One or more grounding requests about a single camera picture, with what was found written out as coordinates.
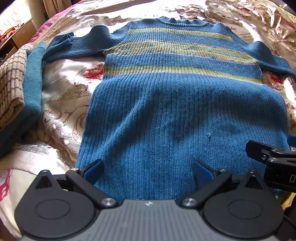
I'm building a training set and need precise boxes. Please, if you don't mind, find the beige checked folded cloth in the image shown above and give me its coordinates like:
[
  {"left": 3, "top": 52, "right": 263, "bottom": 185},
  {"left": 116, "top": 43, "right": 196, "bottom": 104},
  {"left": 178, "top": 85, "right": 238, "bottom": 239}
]
[{"left": 0, "top": 44, "right": 33, "bottom": 131}]

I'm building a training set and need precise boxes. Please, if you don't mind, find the beige curtain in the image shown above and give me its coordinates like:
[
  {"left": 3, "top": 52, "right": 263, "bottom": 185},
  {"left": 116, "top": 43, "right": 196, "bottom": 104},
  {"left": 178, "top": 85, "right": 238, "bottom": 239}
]
[{"left": 43, "top": 0, "right": 72, "bottom": 18}]

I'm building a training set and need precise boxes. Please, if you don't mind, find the blue striped knit sweater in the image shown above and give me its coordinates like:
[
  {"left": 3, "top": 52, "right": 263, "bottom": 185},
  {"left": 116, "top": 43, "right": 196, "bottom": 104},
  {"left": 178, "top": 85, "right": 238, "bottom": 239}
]
[{"left": 43, "top": 17, "right": 295, "bottom": 200}]

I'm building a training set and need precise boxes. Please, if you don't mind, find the teal folded garment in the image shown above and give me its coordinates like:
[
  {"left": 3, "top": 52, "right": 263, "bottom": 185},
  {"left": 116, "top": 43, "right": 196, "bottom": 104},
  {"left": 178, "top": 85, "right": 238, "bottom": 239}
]
[{"left": 1, "top": 41, "right": 47, "bottom": 156}]

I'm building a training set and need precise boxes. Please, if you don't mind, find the wooden side cabinet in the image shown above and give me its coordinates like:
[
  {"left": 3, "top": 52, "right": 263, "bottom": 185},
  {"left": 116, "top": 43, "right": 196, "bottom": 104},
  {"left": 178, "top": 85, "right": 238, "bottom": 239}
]
[{"left": 1, "top": 19, "right": 37, "bottom": 65}]

